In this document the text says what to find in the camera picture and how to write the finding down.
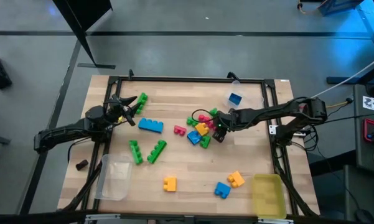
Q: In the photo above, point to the green small block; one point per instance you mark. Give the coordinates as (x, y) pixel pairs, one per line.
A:
(213, 112)
(192, 122)
(205, 142)

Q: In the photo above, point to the small black object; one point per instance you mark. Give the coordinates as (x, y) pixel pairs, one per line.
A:
(81, 165)

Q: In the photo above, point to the printed white paper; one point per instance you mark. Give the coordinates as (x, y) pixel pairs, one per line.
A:
(373, 104)

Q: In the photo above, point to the black metal table frame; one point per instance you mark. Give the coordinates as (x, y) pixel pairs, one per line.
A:
(174, 79)

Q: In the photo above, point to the red and black device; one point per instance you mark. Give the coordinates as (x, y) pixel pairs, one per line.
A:
(368, 130)

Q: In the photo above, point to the yellow plastic container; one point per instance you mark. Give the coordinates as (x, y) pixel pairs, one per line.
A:
(269, 199)

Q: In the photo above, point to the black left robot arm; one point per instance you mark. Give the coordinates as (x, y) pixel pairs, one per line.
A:
(65, 130)

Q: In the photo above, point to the green long block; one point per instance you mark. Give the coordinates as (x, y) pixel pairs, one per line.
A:
(136, 153)
(141, 102)
(156, 152)

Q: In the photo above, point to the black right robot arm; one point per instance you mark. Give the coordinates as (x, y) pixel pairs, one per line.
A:
(267, 113)

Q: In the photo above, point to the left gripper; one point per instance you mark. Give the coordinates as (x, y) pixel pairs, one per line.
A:
(115, 110)

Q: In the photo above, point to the large clear plastic container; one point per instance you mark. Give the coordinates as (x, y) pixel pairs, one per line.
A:
(112, 186)

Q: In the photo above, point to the blue long block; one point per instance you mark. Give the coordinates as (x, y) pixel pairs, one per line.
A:
(151, 126)

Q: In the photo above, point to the blue medium block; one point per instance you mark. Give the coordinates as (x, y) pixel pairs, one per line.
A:
(222, 190)
(194, 137)
(235, 99)

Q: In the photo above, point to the small clear plastic container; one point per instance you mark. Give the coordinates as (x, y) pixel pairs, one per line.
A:
(252, 96)

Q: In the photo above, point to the blue box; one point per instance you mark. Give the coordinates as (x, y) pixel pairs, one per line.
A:
(339, 6)

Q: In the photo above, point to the white power strip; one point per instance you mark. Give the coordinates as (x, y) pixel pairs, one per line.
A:
(273, 129)

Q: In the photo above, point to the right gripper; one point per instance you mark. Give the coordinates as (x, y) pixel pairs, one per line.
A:
(227, 120)

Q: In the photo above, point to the yellow medium block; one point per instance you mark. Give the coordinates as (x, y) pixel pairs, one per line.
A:
(202, 129)
(236, 179)
(170, 184)

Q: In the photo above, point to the black frame clamp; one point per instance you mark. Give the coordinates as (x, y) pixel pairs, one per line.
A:
(131, 74)
(232, 75)

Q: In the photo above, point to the red small block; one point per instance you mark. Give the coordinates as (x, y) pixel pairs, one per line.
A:
(180, 130)
(203, 118)
(211, 125)

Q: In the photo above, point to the black computer mouse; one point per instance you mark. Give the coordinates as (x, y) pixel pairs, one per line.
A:
(365, 216)

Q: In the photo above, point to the black partition panel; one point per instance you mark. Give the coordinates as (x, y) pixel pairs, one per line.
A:
(81, 12)

